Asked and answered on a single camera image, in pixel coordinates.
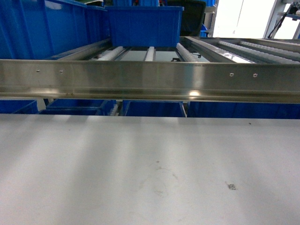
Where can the blue bin upper shelf centre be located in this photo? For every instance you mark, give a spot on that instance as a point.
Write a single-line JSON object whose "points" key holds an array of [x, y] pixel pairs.
{"points": [[137, 26]]}

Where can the blue bin shelf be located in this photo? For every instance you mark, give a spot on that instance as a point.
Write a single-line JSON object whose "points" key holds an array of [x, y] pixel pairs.
{"points": [[39, 29], [137, 26]]}

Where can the blue bin upper shelf left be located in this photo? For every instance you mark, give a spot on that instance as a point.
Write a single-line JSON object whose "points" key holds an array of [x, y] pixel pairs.
{"points": [[39, 29]]}

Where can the blue bin lower centre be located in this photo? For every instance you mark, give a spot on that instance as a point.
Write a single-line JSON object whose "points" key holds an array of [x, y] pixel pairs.
{"points": [[138, 108]]}

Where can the blue bin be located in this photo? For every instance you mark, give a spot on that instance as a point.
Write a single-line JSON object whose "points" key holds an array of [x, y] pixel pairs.
{"points": [[138, 108], [79, 107], [243, 110]]}

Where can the blue bin lower right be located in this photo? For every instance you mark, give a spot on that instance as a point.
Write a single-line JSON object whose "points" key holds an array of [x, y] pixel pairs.
{"points": [[243, 110]]}

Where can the stainless steel flow rack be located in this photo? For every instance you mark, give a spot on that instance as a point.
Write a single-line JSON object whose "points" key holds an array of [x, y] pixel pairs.
{"points": [[209, 69]]}

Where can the blue bin lower left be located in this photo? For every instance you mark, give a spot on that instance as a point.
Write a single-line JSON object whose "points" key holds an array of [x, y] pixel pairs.
{"points": [[79, 107]]}

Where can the black office chair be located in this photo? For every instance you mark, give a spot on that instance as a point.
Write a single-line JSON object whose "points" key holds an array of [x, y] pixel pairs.
{"points": [[192, 16]]}

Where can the small QR code sticker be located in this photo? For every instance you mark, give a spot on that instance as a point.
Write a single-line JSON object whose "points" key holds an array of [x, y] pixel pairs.
{"points": [[231, 185]]}

